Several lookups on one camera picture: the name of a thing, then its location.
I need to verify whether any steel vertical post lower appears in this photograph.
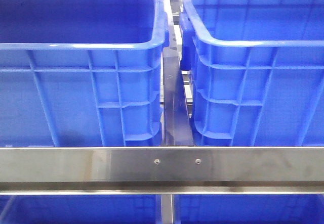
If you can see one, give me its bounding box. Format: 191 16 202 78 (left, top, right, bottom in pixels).
161 194 175 224

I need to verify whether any blue bin lower right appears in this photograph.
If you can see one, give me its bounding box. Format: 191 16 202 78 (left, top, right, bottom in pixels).
175 194 323 223

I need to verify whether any stainless steel front rail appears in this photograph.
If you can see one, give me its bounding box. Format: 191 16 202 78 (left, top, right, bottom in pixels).
1 146 323 195

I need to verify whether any steel divider rail centre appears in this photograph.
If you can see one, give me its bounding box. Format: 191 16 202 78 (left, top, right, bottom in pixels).
163 0 194 147

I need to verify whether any blue bin lower left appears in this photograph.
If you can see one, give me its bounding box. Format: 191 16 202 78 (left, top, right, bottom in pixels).
1 195 161 223

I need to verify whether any large blue bin left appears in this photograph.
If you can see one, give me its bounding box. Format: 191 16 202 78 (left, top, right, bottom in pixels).
1 0 169 147

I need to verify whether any large blue bin right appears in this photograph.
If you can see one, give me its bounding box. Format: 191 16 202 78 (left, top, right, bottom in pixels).
180 0 323 147

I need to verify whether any large blue bin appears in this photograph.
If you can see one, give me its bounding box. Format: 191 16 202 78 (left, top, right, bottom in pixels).
1 0 169 147
180 0 323 147

